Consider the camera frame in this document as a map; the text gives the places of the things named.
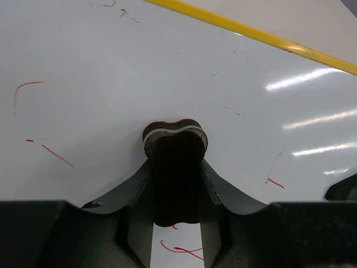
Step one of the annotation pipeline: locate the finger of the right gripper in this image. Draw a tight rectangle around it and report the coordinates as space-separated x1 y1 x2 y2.
324 174 357 201

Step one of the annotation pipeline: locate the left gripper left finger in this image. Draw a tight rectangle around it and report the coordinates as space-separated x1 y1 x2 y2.
1 162 153 267

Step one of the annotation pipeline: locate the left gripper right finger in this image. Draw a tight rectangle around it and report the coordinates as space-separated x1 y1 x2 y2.
200 162 356 267

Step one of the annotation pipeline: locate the black bone-shaped eraser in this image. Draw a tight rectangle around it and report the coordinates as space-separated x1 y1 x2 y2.
142 119 208 227

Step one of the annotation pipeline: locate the yellow framed whiteboard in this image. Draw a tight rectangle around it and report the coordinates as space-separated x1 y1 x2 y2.
1 1 356 267

